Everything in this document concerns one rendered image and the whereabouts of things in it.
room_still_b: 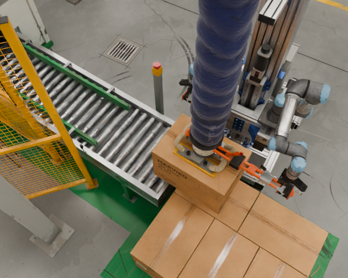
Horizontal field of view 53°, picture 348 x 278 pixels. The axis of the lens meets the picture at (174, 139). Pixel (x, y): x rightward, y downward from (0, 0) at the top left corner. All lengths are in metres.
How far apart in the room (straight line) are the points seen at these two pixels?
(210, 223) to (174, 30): 2.77
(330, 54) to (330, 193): 1.87
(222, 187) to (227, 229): 0.56
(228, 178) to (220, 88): 0.88
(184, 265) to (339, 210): 1.72
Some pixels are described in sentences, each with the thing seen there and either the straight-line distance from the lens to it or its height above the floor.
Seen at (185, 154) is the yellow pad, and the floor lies 1.10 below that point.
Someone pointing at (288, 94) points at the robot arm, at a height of 1.61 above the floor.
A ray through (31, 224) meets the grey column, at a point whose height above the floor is 0.57.
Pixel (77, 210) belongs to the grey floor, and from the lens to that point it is 3.57.
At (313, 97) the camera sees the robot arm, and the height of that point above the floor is 1.60.
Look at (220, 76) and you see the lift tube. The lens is 1.66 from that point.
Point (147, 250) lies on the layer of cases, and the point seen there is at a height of 0.54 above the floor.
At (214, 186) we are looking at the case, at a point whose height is 1.07.
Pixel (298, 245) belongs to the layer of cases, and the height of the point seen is 0.54.
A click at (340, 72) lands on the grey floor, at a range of 4.74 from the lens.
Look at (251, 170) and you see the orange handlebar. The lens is 2.32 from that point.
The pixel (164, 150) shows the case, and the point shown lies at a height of 1.07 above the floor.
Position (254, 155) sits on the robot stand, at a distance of 3.53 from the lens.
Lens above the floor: 3.28
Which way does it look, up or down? 61 degrees down
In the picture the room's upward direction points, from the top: straight up
